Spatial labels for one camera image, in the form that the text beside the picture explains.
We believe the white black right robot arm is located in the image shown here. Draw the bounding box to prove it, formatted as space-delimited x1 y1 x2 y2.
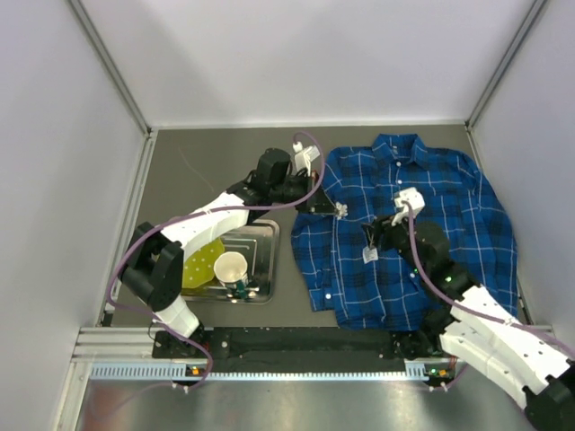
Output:
362 216 574 430

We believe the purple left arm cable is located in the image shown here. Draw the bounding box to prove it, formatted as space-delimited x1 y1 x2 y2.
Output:
107 129 325 400

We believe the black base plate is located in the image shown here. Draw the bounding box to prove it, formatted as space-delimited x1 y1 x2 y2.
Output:
151 326 455 361

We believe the green dotted plate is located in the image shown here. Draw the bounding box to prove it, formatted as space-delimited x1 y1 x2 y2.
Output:
182 239 225 289

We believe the aluminium front frame rail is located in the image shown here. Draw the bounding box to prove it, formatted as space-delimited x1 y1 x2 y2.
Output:
71 325 565 365

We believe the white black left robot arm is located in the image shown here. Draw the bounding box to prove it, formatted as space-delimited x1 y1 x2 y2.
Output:
117 143 343 339

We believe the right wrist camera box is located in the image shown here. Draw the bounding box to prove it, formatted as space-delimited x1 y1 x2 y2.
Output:
392 187 425 226

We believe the blue plaid shirt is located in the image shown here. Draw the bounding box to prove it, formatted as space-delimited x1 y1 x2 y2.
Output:
291 134 518 331

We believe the white paper cup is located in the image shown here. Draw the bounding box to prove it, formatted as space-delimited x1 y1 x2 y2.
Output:
214 251 248 291

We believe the white slotted cable duct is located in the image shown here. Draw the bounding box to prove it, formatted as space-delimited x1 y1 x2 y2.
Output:
90 361 455 383

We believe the silver metal tray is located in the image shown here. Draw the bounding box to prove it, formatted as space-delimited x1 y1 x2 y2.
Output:
181 219 279 304

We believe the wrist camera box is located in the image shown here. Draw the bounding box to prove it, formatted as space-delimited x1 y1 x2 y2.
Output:
392 187 425 226
292 141 320 172

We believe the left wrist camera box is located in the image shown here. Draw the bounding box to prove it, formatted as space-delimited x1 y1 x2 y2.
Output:
292 141 320 172

